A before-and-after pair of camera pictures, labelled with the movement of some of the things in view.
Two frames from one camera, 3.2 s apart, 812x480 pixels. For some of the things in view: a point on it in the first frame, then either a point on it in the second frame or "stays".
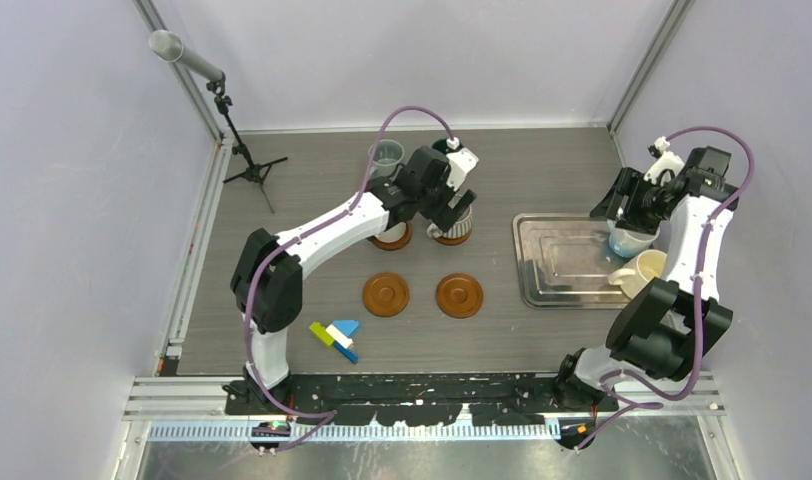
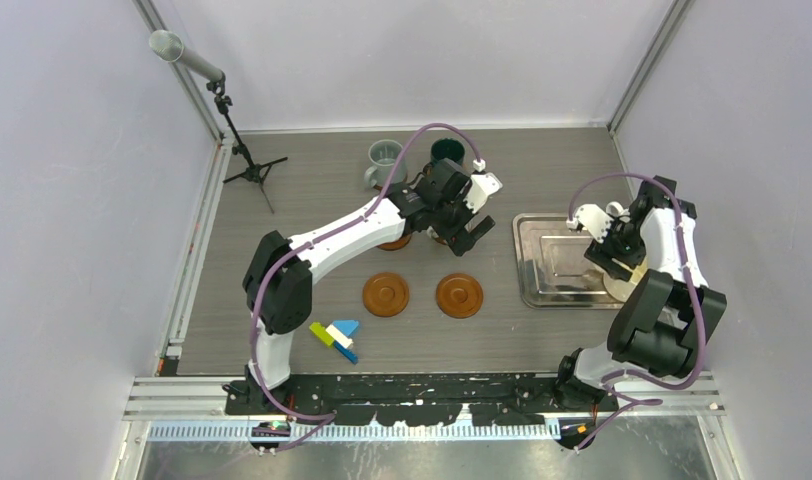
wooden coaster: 386,295 stays
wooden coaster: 459,295 stays
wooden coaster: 396,244 stays
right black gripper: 629,182 to 603,253
